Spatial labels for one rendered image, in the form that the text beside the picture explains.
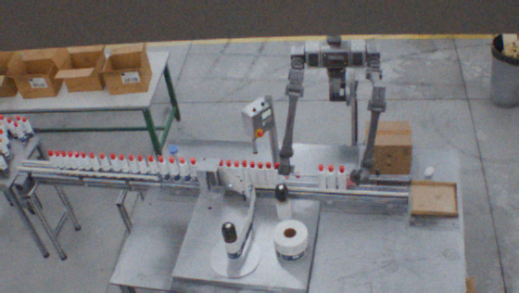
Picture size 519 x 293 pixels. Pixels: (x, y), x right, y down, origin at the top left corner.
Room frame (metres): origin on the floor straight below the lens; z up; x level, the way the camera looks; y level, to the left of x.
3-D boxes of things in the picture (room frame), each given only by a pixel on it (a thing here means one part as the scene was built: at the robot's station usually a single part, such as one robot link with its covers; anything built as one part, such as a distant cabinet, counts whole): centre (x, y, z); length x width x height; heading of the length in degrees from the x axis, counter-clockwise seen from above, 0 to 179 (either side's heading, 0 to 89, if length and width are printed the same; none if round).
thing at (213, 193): (2.78, 0.33, 1.01); 0.14 x 0.13 x 0.26; 73
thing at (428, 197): (2.45, -1.06, 0.85); 0.30 x 0.26 x 0.04; 73
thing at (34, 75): (4.48, 1.85, 0.97); 0.45 x 0.38 x 0.37; 170
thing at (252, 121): (2.86, -0.03, 1.38); 0.17 x 0.10 x 0.19; 128
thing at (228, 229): (2.22, 0.24, 1.04); 0.09 x 0.09 x 0.29
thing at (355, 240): (2.52, -0.17, 0.82); 2.10 x 1.31 x 0.02; 73
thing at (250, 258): (2.22, 0.24, 0.89); 0.31 x 0.31 x 0.01
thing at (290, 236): (2.22, -0.10, 0.95); 0.20 x 0.20 x 0.14
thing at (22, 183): (3.20, 1.79, 0.71); 0.15 x 0.12 x 0.34; 163
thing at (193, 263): (2.35, 0.15, 0.86); 0.80 x 0.67 x 0.05; 73
